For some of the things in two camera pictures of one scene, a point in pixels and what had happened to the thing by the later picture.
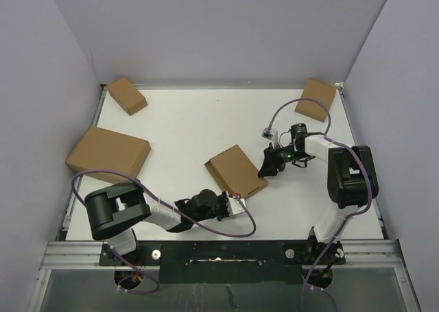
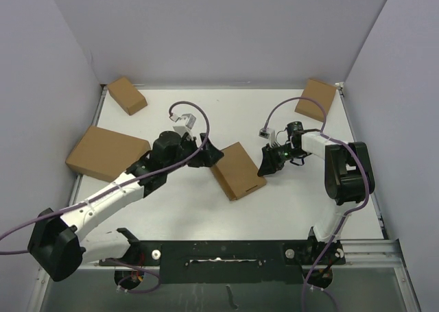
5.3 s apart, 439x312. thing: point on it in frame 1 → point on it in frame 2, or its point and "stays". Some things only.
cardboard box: (322, 91) stays
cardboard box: (236, 173) stays
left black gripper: (224, 199) → (207, 156)
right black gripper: (271, 162) stays
